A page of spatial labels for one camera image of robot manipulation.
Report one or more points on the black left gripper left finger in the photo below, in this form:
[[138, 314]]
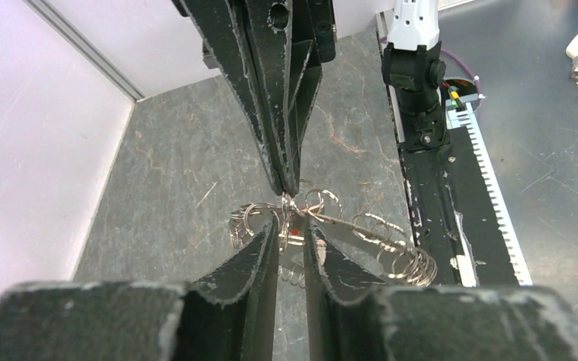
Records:
[[227, 314]]

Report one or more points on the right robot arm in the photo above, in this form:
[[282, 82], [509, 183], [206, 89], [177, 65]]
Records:
[[411, 64]]

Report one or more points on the white toothed cable duct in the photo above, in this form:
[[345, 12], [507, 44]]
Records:
[[467, 119]]

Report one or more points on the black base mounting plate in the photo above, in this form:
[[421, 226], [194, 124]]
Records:
[[452, 216]]

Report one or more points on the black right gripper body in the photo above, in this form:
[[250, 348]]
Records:
[[315, 20]]

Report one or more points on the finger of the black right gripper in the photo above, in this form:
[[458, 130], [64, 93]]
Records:
[[288, 78], [222, 32]]

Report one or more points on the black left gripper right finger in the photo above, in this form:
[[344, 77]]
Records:
[[352, 315]]

